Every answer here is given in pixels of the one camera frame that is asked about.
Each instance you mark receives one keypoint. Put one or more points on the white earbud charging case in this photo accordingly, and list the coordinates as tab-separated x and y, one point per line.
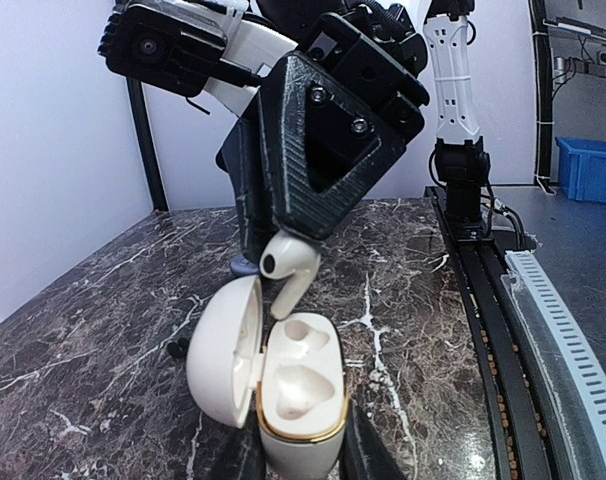
292	378

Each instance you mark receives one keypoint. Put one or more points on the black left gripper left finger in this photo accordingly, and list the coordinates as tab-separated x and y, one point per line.
243	457

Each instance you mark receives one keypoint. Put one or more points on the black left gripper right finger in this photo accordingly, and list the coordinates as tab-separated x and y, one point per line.
363	455

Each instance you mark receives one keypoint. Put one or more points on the black frame post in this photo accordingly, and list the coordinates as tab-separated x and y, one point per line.
543	65
146	145

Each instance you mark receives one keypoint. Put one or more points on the black frame post left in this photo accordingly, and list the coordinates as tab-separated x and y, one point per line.
146	145

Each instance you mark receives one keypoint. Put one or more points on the black earbud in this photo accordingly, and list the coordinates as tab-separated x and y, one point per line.
178	349

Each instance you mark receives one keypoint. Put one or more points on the black frame post right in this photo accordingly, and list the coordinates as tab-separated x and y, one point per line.
543	65

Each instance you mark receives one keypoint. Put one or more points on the white stem earbud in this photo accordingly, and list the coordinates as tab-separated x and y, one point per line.
293	260

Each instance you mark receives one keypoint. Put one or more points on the grey slotted cable duct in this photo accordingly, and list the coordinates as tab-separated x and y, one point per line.
573	378

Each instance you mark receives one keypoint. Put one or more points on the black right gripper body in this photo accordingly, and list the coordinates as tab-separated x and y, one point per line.
357	49

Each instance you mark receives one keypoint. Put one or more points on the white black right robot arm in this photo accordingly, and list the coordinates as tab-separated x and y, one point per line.
461	163

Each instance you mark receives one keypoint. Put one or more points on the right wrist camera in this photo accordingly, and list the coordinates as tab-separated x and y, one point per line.
176	46

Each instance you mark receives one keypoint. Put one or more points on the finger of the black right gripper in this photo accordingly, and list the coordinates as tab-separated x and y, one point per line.
312	203
241	159

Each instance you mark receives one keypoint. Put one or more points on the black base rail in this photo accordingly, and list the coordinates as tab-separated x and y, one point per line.
525	430

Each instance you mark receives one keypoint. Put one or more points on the purple earbud charging case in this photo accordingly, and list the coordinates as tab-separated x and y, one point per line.
241	266

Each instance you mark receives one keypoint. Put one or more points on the blue plastic bin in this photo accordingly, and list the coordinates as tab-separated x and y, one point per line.
582	169

